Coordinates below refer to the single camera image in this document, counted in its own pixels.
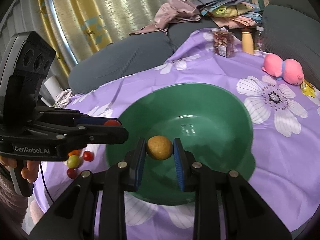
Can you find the clear snack jar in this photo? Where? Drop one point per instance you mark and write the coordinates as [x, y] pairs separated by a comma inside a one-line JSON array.
[[223, 43]]

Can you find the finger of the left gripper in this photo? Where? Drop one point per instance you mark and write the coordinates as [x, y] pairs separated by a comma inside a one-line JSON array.
[[92, 120], [100, 134]]

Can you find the left hand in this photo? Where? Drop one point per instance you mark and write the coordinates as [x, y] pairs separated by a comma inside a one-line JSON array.
[[29, 172]]

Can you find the grey sofa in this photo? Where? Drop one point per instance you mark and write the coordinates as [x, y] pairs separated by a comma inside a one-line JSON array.
[[130, 55]]

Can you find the pink plush toy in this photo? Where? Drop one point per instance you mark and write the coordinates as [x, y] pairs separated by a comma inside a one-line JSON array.
[[288, 70]]

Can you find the brown round fruit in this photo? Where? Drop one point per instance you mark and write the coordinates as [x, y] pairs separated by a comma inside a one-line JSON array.
[[159, 147]]

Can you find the red tomato with stem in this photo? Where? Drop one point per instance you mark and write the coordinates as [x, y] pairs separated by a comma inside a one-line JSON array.
[[88, 156]]

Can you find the white paper roll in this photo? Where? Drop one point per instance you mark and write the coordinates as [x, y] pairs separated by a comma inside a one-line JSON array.
[[53, 86]]

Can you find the pile of clothes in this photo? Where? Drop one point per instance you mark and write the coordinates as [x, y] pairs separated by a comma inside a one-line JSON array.
[[233, 14]]

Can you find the green plastic bowl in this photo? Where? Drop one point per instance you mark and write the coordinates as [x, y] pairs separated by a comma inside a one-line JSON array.
[[212, 124]]

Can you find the white braided cloth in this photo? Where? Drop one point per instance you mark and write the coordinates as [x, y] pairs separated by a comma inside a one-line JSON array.
[[63, 99]]

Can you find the large orange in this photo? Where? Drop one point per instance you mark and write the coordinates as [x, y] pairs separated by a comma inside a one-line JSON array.
[[75, 152]]

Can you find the large green fruit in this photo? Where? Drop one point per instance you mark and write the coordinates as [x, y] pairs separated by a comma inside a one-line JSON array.
[[73, 161]]

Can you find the yellow bottle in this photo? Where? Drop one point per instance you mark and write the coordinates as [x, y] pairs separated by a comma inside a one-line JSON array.
[[247, 41]]

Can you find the grey armchair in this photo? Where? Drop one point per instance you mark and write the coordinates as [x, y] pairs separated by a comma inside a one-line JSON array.
[[291, 30]]

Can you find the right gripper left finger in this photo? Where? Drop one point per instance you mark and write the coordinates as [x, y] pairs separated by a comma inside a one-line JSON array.
[[72, 216]]

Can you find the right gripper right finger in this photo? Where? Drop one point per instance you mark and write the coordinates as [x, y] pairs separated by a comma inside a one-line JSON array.
[[246, 214]]

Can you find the dark red tomato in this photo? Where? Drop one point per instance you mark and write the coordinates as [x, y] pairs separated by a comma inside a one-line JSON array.
[[112, 122]]

